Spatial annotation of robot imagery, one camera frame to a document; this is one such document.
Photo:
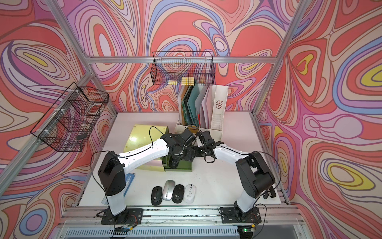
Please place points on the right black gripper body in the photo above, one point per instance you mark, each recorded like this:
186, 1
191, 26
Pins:
200, 151

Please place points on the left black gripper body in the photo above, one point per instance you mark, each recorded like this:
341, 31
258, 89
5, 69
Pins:
185, 154

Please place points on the green drawer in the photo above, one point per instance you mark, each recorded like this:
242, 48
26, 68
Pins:
182, 166

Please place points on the silver computer mouse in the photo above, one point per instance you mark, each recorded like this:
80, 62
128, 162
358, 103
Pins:
168, 190

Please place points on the yellow-green drawer cabinet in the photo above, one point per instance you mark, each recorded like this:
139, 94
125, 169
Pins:
139, 137

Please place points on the white computer mouse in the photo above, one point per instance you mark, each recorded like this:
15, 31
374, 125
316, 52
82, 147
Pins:
189, 193

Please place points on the black Lecoo mouse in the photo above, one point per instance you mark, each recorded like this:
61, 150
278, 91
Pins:
156, 195
178, 194

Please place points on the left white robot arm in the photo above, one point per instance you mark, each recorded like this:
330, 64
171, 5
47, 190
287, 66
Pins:
114, 167

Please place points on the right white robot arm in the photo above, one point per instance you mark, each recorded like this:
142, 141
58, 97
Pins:
254, 173

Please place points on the green folder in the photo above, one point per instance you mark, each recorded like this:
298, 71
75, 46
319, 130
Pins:
185, 108

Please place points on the pink folder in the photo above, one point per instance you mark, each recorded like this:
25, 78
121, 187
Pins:
207, 107

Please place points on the white file organizer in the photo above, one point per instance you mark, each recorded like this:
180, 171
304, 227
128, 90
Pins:
219, 95

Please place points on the teal folder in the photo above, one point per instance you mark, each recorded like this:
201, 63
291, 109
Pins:
192, 105

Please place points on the blue plastic package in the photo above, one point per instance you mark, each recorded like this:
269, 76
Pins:
128, 180

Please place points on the yellow sticky note pad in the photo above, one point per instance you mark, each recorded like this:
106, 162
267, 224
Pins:
173, 82

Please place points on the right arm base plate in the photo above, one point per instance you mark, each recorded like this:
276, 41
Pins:
231, 215

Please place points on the back black wire basket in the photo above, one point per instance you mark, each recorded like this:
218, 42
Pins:
173, 65

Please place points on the black wire basket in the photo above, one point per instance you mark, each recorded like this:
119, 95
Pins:
173, 65
69, 122

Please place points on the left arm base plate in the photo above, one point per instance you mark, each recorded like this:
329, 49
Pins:
130, 216

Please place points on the left black wire basket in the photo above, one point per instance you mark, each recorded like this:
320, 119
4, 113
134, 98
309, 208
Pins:
69, 122

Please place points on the aluminium front rail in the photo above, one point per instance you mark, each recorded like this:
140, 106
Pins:
184, 222

